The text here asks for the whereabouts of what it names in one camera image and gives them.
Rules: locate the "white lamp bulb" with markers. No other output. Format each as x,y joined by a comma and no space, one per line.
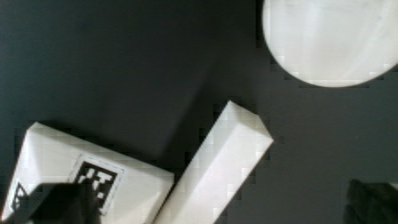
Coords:
333,39

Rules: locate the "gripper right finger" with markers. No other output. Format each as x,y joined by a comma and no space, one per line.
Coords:
372,203

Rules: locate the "white lamp base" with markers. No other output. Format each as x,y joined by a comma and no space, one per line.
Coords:
65,160

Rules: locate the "white U-shaped frame fence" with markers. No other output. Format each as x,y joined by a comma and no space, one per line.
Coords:
227,158

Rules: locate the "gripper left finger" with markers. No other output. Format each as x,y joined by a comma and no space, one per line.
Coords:
62,203

